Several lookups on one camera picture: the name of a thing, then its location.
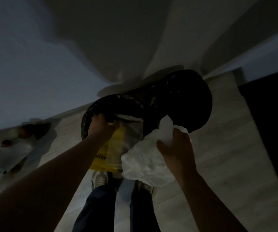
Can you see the person's left hand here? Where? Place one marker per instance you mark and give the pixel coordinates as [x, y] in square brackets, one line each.
[100, 126]

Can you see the person's right hand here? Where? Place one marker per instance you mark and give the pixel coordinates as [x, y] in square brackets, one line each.
[177, 152]

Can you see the person's right fingers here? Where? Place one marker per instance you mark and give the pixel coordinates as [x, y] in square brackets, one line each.
[175, 138]

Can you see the person's left fingers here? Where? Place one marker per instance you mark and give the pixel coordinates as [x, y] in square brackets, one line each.
[111, 122]

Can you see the yellow plastic packet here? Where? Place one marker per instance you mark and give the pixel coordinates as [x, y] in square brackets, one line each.
[110, 152]

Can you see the white plastic bag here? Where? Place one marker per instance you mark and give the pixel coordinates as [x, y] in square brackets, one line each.
[148, 159]

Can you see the black garbage bag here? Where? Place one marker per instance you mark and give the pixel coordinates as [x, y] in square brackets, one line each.
[168, 99]

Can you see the person's left forearm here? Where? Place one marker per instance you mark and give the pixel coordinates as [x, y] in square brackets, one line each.
[39, 186]

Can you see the person's right forearm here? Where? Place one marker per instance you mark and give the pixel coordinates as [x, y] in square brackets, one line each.
[209, 202]

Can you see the person's right grey sneaker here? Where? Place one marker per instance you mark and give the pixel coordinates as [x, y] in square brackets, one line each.
[145, 186]

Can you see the person's grey sneaker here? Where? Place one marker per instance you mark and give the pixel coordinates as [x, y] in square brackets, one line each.
[145, 186]
[100, 178]

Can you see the person's left grey sneaker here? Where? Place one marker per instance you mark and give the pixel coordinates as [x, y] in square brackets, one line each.
[100, 178]

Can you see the person's right leg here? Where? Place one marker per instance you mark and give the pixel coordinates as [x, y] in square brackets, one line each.
[142, 210]

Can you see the person's leg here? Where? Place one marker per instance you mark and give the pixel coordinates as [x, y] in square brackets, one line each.
[142, 210]
[95, 210]

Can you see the person's left leg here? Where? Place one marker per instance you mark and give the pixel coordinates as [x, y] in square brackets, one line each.
[95, 210]

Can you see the dark cabinet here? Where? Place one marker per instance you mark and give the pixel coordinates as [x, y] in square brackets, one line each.
[272, 132]

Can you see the white bag with brown items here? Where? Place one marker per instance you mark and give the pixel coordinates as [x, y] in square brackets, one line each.
[10, 144]

